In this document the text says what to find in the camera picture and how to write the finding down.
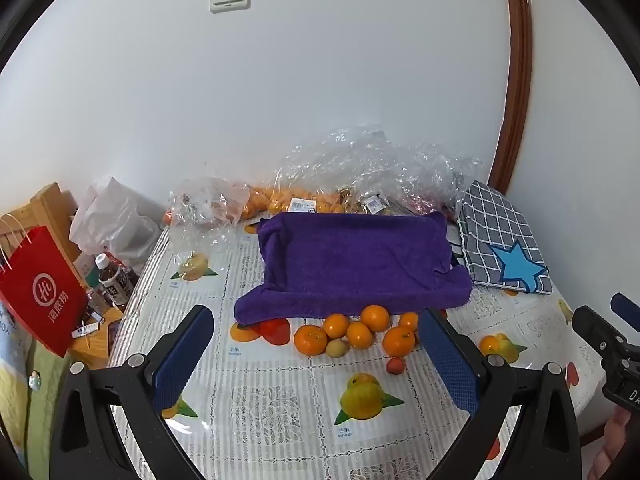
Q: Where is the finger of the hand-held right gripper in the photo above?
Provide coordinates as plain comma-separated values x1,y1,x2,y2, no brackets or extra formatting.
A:
572,305,627,357
611,292,640,332

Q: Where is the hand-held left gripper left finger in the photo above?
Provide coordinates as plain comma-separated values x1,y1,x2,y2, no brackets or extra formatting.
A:
50,304,216,480

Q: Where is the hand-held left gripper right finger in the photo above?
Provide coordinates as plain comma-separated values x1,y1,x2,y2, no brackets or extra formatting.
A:
419,306,583,480

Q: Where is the large orange mandarin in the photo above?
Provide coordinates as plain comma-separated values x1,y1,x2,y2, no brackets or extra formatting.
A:
294,325,328,357
382,326,417,358
360,305,391,333

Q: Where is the person's right hand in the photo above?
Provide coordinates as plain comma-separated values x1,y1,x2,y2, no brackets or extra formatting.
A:
587,404,637,480

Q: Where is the wooden nightstand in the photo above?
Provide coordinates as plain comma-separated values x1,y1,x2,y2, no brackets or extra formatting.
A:
67,305,126,373

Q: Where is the brown tea bottle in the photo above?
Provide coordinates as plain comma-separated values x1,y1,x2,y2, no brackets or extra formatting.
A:
95,253,134,309

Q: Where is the small clear bottle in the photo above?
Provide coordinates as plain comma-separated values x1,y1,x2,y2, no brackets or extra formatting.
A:
86,287,108,317

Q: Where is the grey checked star cushion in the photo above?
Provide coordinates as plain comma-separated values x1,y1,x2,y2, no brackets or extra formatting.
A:
457,180,553,295

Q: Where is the purple towel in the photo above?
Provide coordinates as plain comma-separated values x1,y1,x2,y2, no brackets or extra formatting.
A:
234,211,473,326

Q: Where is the red paper bag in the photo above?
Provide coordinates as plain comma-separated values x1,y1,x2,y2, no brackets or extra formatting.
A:
0,212,89,359

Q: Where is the white plastic bag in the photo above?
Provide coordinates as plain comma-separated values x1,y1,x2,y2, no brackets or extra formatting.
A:
69,175,162,269

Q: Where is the pastel quilt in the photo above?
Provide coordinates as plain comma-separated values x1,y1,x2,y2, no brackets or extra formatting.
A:
0,305,68,463

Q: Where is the small clear plastic bag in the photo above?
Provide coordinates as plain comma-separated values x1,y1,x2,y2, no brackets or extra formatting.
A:
167,176,251,228

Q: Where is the labelled bag of brown fruit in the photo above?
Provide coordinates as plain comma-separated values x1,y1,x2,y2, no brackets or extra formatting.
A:
345,187,403,217

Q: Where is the clear bag of oranges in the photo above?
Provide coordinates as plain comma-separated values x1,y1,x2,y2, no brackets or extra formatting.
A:
247,185,346,220

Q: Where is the large crumpled clear bag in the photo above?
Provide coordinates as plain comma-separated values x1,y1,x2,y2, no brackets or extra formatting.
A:
277,125,485,222

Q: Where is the brown wooden door frame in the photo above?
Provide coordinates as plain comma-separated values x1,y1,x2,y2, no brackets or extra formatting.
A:
487,0,534,197

